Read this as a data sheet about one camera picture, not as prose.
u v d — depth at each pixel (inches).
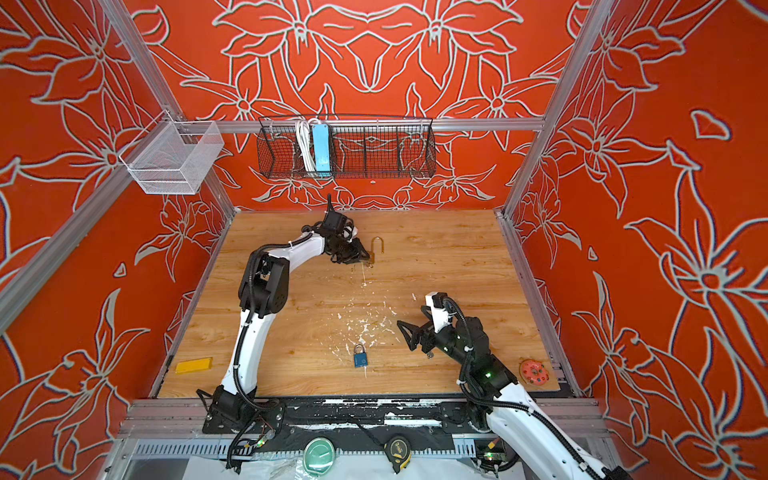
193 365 31.9
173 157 36.2
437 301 26.8
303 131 34.4
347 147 38.7
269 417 28.1
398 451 26.1
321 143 35.2
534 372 30.7
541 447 18.7
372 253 41.6
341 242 36.7
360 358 32.1
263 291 24.4
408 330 27.5
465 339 23.5
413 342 27.0
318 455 26.7
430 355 32.8
